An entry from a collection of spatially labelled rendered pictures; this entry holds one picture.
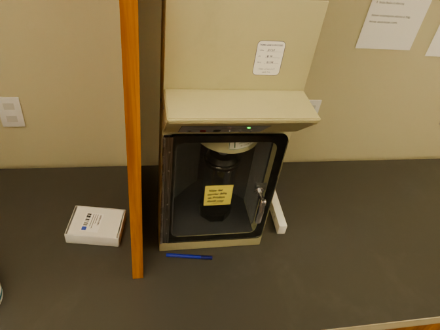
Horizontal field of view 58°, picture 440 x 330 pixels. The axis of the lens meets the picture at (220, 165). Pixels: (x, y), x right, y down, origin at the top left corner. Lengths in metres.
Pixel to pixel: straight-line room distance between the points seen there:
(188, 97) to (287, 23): 0.25
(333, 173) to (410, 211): 0.31
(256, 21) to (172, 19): 0.17
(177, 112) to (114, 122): 0.67
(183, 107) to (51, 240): 0.69
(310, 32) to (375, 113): 0.86
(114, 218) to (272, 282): 0.52
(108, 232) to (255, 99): 0.64
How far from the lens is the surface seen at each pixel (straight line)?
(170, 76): 0.86
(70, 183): 1.49
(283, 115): 0.84
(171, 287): 1.19
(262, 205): 1.07
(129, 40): 0.73
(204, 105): 0.83
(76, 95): 1.40
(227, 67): 0.87
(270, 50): 0.87
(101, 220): 1.30
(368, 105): 1.66
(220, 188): 1.07
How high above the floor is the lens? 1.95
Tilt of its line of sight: 41 degrees down
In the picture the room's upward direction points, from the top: 9 degrees clockwise
